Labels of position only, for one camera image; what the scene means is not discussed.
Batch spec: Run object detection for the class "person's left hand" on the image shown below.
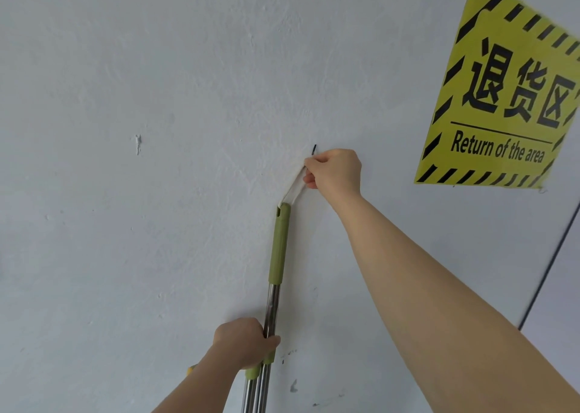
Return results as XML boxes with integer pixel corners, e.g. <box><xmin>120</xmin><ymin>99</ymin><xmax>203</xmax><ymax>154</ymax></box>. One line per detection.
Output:
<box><xmin>212</xmin><ymin>318</ymin><xmax>282</xmax><ymax>372</ymax></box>

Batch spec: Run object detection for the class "steel pole with green cap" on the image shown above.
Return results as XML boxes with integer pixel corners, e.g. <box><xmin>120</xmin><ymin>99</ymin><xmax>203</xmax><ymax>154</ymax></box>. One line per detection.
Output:
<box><xmin>241</xmin><ymin>364</ymin><xmax>263</xmax><ymax>413</ymax></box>

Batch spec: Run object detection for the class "yellow black striped warning sign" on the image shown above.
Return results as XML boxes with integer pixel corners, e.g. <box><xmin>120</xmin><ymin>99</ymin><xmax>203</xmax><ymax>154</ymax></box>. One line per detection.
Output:
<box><xmin>414</xmin><ymin>0</ymin><xmax>580</xmax><ymax>194</ymax></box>

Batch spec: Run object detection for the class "white strap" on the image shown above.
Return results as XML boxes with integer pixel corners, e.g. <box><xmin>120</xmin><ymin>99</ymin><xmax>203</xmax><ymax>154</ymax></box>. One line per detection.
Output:
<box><xmin>281</xmin><ymin>166</ymin><xmax>311</xmax><ymax>206</ymax></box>

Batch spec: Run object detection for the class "steel pole with green grip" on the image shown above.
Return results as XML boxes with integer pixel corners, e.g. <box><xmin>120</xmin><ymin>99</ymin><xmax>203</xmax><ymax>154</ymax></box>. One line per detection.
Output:
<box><xmin>254</xmin><ymin>203</ymin><xmax>292</xmax><ymax>413</ymax></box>

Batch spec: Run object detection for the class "person's right hand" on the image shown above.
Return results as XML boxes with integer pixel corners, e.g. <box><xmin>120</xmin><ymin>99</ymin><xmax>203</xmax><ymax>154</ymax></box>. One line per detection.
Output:
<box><xmin>303</xmin><ymin>149</ymin><xmax>363</xmax><ymax>210</ymax></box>

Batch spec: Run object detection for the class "person's right forearm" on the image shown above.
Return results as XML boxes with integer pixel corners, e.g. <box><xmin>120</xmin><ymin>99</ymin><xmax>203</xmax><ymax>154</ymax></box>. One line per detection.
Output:
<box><xmin>326</xmin><ymin>193</ymin><xmax>580</xmax><ymax>413</ymax></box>

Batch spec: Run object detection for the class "person's left forearm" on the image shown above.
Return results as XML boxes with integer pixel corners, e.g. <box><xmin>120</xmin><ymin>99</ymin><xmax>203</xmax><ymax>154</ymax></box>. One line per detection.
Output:
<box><xmin>152</xmin><ymin>342</ymin><xmax>242</xmax><ymax>413</ymax></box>

